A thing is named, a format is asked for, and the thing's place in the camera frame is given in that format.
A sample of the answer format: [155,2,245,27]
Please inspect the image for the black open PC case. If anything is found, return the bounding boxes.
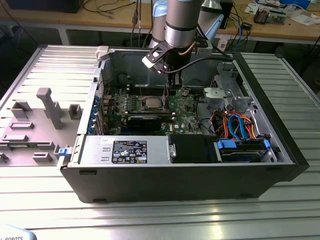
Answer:
[56,45,310,205]

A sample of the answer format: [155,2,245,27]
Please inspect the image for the hard disk blue carrier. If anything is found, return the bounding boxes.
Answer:
[215,138,273,164]

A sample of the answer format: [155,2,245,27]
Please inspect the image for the green motherboard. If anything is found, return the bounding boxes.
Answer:
[99,85,202,138]

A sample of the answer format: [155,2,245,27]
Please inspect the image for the silver metal bracket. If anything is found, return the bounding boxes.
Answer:
[268,8,288,26]

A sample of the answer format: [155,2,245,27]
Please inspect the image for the black equipment box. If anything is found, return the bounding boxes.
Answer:
[6,0,81,14]

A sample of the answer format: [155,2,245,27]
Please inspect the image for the black plastic bay shroud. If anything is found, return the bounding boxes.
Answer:
[168,133,219,164]

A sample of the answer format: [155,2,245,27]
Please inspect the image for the CPU socket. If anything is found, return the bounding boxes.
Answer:
[139,94,169,113]

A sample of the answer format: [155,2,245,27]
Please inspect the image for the orange wire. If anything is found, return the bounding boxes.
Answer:
[219,112,230,139]
[244,116,260,140]

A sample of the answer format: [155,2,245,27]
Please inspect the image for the wooden workbench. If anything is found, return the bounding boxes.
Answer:
[0,0,320,47]

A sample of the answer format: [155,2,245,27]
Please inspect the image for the black RAM slot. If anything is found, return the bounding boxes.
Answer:
[127,89,172,94]
[127,85,170,89]
[127,87,171,92]
[127,92,172,97]

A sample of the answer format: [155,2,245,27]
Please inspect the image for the pale grey case latch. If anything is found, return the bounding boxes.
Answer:
[95,45,111,62]

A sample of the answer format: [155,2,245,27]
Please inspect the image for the blue plastic clip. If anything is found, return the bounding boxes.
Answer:
[57,146,73,158]

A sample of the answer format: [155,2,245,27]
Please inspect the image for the pale blue teach pendant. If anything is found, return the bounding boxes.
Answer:
[0,223,38,240]

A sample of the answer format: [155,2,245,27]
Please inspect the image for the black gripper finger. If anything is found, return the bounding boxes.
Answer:
[168,71,181,90]

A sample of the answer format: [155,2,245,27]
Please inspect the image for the copper CPU cooler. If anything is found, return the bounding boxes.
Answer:
[253,6,270,25]

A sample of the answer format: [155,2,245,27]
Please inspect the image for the blue box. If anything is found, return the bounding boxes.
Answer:
[279,0,312,8]

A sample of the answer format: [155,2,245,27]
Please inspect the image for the silver CPU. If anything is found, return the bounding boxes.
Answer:
[144,97,162,109]

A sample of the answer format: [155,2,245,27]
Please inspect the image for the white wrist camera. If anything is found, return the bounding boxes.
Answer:
[141,41,170,75]

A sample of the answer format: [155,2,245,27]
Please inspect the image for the grey parts rack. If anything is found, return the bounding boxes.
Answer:
[0,87,84,168]

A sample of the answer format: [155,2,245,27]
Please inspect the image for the silver metal drive cage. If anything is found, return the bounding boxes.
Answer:
[201,61,253,115]

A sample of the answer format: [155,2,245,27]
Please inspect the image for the silver power supply unit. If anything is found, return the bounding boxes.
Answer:
[78,135,174,168]

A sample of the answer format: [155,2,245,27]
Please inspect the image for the thick black cable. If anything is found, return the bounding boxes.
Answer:
[194,92,217,137]

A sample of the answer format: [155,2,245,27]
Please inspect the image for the white paper sheet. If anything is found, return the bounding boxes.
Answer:
[289,13,320,26]

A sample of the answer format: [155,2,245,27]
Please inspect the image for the black tower box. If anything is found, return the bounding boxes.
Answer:
[221,0,234,30]

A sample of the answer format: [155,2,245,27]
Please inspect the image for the blue wire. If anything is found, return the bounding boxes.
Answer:
[227,112,249,141]

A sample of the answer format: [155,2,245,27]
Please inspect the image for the green RAM stick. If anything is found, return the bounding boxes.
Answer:
[127,111,174,119]

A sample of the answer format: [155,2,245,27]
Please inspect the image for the brown wrist cable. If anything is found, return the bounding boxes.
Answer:
[177,41,198,55]

